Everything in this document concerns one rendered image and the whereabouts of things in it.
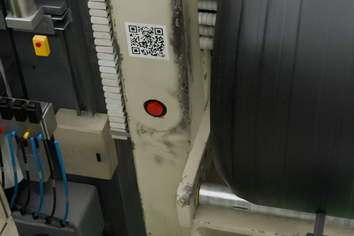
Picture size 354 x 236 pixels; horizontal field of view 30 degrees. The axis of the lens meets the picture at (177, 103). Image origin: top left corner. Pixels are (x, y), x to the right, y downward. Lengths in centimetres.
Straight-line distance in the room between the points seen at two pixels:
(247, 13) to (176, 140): 46
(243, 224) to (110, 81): 38
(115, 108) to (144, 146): 10
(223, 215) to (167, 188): 16
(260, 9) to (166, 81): 35
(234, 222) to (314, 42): 52
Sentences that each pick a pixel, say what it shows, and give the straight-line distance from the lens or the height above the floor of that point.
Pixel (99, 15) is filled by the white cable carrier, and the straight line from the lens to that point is 119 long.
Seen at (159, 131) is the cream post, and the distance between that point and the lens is 131.
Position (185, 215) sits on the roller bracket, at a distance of 130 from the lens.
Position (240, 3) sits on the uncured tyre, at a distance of 93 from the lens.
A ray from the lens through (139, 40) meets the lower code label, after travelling 118.
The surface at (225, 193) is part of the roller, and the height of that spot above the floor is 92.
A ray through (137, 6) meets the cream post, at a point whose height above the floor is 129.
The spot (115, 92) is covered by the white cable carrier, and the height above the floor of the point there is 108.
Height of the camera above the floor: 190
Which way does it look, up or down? 41 degrees down
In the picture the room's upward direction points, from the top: 5 degrees counter-clockwise
